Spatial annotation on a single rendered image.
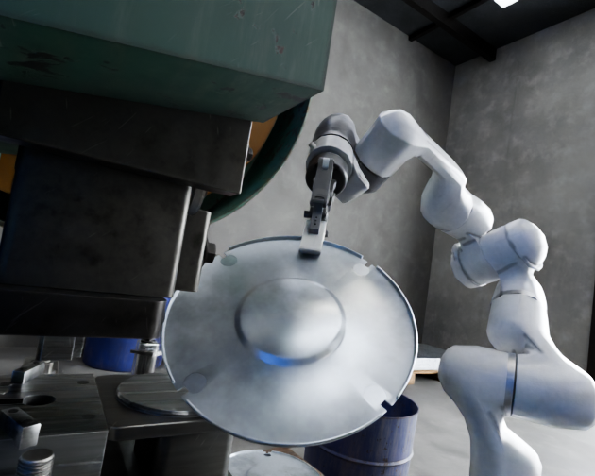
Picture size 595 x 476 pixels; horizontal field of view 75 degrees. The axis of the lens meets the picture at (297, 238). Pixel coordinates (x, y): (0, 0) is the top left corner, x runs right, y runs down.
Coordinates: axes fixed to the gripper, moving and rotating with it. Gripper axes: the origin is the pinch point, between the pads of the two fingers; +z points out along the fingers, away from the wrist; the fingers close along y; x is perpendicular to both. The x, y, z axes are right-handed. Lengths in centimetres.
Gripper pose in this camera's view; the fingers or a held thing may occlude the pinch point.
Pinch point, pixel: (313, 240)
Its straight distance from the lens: 56.1
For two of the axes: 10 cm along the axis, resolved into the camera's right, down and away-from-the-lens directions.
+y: 0.3, -7.6, -6.5
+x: 9.9, 1.3, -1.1
